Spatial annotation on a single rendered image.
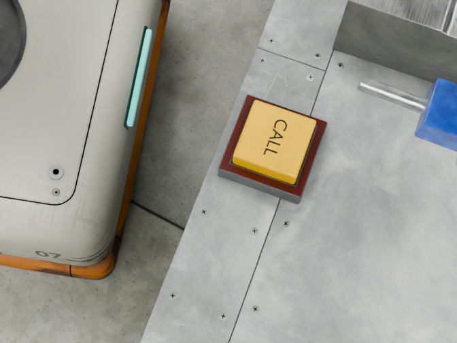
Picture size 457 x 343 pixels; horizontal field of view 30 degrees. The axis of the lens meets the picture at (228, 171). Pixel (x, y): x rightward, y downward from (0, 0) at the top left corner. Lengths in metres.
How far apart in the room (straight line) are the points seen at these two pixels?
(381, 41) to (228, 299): 0.28
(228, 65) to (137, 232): 0.39
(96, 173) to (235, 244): 0.61
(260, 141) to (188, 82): 0.96
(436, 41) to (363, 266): 0.21
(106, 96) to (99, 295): 0.39
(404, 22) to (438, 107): 0.13
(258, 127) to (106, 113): 0.65
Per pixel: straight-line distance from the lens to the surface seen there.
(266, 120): 0.77
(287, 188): 0.76
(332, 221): 0.78
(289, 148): 0.76
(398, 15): 0.78
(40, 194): 1.35
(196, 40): 1.76
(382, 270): 0.78
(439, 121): 0.67
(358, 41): 0.83
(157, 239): 1.60
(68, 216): 1.33
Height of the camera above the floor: 1.54
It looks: 69 degrees down
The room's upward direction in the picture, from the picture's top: 8 degrees clockwise
